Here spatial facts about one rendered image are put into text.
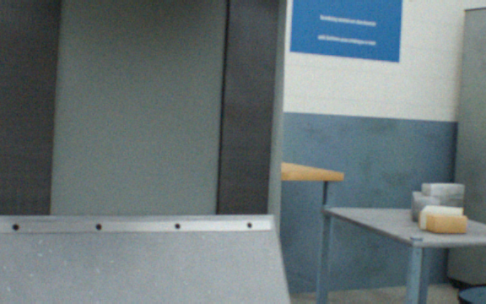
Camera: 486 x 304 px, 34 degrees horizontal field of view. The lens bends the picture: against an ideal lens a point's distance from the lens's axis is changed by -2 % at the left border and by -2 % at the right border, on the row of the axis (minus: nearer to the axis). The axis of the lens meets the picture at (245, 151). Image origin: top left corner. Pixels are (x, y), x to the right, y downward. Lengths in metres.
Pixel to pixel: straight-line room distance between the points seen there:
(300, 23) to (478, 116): 1.42
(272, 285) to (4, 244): 0.28
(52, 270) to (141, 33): 0.25
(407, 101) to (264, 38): 4.93
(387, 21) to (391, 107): 0.60
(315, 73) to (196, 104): 4.53
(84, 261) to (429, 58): 5.22
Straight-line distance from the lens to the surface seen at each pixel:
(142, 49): 0.83
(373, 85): 5.62
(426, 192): 3.07
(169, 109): 0.84
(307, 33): 5.35
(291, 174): 4.36
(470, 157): 5.81
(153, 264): 0.82
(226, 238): 0.86
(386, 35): 5.69
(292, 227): 5.35
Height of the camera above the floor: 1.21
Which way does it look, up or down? 3 degrees down
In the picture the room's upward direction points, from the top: 3 degrees clockwise
